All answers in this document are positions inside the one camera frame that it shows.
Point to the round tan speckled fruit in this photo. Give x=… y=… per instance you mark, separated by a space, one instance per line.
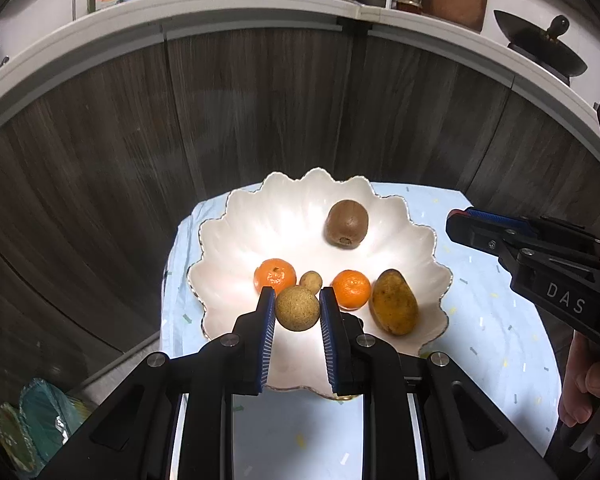
x=296 y=308

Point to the orange tangerine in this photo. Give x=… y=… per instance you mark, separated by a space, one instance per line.
x=275 y=276
x=351 y=288

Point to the light blue patterned tablecloth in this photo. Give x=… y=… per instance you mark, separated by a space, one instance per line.
x=480 y=310

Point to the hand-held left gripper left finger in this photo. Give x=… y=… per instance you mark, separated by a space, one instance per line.
x=266 y=340

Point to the white scalloped bowl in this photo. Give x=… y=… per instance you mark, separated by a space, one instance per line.
x=260 y=230

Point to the white kitchen countertop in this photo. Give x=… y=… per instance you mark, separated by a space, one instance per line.
x=230 y=7

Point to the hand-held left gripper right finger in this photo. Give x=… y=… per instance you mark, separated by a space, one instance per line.
x=327 y=340

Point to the teal plastic bag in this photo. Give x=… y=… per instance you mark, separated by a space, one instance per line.
x=30 y=420

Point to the yellow mango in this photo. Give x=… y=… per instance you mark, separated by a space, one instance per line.
x=394 y=302

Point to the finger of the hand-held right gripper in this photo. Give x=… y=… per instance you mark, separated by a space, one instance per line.
x=500 y=217
x=475 y=235

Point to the person's right hand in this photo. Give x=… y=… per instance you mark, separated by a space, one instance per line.
x=582 y=385

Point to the black wok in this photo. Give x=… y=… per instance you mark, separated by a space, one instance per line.
x=540 y=42

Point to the brown kiwi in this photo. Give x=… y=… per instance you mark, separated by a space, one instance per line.
x=346 y=223

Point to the small brown longan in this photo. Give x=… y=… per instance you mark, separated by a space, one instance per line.
x=311 y=281

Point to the dark glass jar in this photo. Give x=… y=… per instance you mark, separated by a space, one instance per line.
x=409 y=2

